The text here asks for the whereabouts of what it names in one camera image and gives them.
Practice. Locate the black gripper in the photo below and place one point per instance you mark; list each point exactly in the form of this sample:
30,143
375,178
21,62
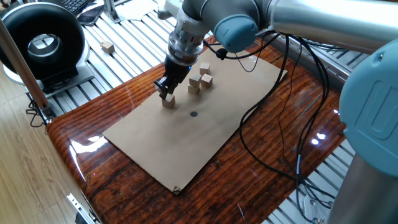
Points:
176,72

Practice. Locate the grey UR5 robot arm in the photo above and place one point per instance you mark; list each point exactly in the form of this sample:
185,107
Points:
311,18

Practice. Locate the brown cardboard sheet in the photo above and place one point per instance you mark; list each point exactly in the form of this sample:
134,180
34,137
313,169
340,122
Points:
174,149

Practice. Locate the white paper sheet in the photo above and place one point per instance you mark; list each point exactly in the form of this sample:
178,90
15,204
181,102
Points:
136,9

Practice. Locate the black phone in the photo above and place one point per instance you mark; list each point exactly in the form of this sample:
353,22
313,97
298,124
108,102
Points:
90,15

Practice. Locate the black keyboard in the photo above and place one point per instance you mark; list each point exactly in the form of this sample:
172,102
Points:
73,4

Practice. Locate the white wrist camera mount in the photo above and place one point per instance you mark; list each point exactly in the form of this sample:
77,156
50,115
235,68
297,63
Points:
169,7

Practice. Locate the aluminium upright bracket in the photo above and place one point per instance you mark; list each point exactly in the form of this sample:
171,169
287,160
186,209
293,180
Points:
110,11

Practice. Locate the brown frame post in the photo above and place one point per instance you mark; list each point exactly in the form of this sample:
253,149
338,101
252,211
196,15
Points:
21,68

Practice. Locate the silver rail bracket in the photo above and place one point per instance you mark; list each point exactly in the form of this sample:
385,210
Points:
79,208

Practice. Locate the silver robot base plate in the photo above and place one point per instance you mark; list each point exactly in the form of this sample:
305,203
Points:
314,205

